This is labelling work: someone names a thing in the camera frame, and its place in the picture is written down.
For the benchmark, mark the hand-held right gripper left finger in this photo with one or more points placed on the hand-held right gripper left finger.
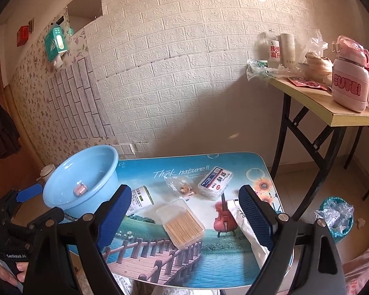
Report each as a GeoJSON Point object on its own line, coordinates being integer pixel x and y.
{"type": "Point", "coordinates": [113, 218]}

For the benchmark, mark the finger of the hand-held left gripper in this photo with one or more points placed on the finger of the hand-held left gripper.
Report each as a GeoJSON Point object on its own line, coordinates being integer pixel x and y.
{"type": "Point", "coordinates": [57, 214]}
{"type": "Point", "coordinates": [29, 192]}

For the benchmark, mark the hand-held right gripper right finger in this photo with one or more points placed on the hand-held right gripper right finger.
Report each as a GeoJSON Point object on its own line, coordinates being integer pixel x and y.
{"type": "Point", "coordinates": [255, 218]}

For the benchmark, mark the white bottle with green cap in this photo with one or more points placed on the white bottle with green cap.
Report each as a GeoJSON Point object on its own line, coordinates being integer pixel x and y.
{"type": "Point", "coordinates": [140, 199]}

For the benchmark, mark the white sachet packet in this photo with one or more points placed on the white sachet packet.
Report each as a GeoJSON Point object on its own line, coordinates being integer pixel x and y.
{"type": "Point", "coordinates": [258, 255]}

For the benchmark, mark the light blue plastic basin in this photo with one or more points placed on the light blue plastic basin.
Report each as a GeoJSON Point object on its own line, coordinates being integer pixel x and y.
{"type": "Point", "coordinates": [80, 166]}

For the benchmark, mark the cotton swab box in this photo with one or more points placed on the cotton swab box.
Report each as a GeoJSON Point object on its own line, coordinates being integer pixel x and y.
{"type": "Point", "coordinates": [215, 181]}

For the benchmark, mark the clear toothpick box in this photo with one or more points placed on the clear toothpick box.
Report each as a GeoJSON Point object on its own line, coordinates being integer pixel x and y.
{"type": "Point", "coordinates": [181, 224]}

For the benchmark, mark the small clear snack bag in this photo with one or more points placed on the small clear snack bag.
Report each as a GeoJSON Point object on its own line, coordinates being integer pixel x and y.
{"type": "Point", "coordinates": [184, 189]}

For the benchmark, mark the person's left hand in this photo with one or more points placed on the person's left hand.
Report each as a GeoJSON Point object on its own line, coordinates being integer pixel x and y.
{"type": "Point", "coordinates": [10, 273]}

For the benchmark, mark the white paper cup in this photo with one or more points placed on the white paper cup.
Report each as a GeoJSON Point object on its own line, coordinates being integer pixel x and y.
{"type": "Point", "coordinates": [47, 172]}

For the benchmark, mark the small pink square item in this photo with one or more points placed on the small pink square item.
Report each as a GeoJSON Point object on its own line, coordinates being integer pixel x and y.
{"type": "Point", "coordinates": [80, 189]}

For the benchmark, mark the landscape printed low table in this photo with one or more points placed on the landscape printed low table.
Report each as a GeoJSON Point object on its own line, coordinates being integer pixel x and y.
{"type": "Point", "coordinates": [203, 252]}

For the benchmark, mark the dark hanging coat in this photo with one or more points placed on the dark hanging coat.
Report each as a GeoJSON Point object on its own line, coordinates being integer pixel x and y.
{"type": "Point", "coordinates": [1, 129]}

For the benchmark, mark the trash bin with plastic bag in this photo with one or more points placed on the trash bin with plastic bag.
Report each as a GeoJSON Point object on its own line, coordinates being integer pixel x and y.
{"type": "Point", "coordinates": [341, 233]}

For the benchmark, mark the crumpled paper scrap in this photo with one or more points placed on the crumpled paper scrap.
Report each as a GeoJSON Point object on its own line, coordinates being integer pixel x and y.
{"type": "Point", "coordinates": [361, 223]}

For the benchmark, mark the yellow folding table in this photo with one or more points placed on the yellow folding table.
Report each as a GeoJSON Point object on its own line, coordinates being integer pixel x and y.
{"type": "Point", "coordinates": [319, 98]}

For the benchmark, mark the red flat packet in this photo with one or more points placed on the red flat packet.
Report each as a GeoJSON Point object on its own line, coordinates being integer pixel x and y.
{"type": "Point", "coordinates": [307, 83]}

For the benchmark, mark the crumpled green plastic wrapper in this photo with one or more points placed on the crumpled green plastic wrapper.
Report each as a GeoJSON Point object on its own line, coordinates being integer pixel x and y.
{"type": "Point", "coordinates": [258, 67]}

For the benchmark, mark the pink water bottle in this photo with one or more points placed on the pink water bottle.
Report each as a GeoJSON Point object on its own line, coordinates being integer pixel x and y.
{"type": "Point", "coordinates": [347, 89]}

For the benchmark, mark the clear bottle with red label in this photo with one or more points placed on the clear bottle with red label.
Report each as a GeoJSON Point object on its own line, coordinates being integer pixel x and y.
{"type": "Point", "coordinates": [274, 53]}

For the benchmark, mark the round bread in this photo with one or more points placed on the round bread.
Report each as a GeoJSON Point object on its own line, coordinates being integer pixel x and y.
{"type": "Point", "coordinates": [318, 64]}

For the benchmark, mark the stack of paper cups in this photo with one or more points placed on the stack of paper cups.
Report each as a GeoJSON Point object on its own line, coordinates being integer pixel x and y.
{"type": "Point", "coordinates": [287, 50]}

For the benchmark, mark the clear plastic bag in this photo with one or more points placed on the clear plastic bag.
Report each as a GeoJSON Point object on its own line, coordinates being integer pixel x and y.
{"type": "Point", "coordinates": [316, 41]}

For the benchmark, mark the green wall tissue box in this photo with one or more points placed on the green wall tissue box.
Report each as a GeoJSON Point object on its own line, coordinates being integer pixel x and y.
{"type": "Point", "coordinates": [55, 44]}

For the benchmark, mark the red wall alarm box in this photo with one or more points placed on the red wall alarm box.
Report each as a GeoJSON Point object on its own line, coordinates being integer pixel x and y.
{"type": "Point", "coordinates": [22, 36]}

